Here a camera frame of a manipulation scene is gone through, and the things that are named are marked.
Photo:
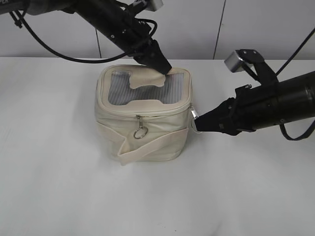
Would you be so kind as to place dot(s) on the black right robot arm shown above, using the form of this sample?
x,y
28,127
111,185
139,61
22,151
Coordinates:
x,y
297,98

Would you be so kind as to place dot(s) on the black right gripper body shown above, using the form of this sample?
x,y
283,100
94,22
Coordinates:
x,y
251,109

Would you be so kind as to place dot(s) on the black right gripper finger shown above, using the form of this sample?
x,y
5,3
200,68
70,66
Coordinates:
x,y
222,110
210,127

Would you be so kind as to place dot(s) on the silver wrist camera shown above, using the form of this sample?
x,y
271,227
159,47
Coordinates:
x,y
242,57
150,5

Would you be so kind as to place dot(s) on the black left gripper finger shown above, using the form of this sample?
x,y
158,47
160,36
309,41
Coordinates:
x,y
154,48
151,60

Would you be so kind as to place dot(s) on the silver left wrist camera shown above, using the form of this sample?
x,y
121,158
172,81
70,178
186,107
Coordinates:
x,y
150,5

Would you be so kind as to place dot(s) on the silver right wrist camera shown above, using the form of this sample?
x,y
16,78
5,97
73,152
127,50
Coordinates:
x,y
242,57

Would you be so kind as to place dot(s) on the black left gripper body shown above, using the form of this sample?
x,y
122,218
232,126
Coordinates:
x,y
132,35

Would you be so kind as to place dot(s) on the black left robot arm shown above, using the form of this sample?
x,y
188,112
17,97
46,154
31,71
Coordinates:
x,y
95,12

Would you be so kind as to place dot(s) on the cream canvas zipper bag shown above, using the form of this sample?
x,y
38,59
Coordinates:
x,y
141,114

